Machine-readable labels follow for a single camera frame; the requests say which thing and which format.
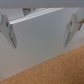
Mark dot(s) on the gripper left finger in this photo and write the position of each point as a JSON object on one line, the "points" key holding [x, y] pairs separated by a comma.
{"points": [[9, 32]]}

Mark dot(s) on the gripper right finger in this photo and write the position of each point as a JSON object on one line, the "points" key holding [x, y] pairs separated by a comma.
{"points": [[70, 31]]}

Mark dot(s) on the white cabinet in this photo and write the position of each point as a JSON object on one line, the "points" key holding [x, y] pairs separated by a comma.
{"points": [[38, 40]]}

